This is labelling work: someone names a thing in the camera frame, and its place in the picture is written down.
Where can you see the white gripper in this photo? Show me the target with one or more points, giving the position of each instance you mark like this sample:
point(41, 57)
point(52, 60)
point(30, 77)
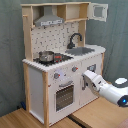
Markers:
point(95, 82)

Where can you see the white oven door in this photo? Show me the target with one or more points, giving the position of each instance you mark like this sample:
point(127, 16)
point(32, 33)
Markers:
point(63, 98)

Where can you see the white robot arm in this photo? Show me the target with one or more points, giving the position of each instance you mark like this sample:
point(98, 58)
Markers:
point(115, 95)

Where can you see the wooden toy kitchen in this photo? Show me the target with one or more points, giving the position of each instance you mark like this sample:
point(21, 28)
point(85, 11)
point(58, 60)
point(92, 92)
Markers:
point(38, 78)

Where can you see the white fridge door with dispenser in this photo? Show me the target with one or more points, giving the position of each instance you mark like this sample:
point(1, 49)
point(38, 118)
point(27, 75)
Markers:
point(94, 64)

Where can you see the right red stove knob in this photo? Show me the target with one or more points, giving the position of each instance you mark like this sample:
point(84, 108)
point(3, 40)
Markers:
point(74, 69)

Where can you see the red stove knob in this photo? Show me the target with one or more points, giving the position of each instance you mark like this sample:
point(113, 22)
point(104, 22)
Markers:
point(74, 69)
point(56, 75)

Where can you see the grey sink basin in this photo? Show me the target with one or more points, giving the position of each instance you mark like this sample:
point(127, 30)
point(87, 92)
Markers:
point(79, 51)

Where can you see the left red stove knob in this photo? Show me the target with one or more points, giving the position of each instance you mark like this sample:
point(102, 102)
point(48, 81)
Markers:
point(56, 75)

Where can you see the black faucet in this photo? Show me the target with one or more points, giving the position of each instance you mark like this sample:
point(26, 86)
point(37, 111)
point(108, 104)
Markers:
point(73, 40)

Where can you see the black stovetop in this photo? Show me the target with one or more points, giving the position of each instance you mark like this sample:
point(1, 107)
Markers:
point(58, 58)

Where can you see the silver cooking pot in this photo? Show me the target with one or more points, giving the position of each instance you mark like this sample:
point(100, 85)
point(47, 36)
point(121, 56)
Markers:
point(46, 56)

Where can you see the white microwave cabinet door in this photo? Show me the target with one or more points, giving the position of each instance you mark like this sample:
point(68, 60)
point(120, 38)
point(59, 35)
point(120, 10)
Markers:
point(98, 11)

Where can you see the silver range hood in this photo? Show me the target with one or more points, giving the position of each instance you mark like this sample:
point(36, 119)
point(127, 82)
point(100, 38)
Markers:
point(48, 18)

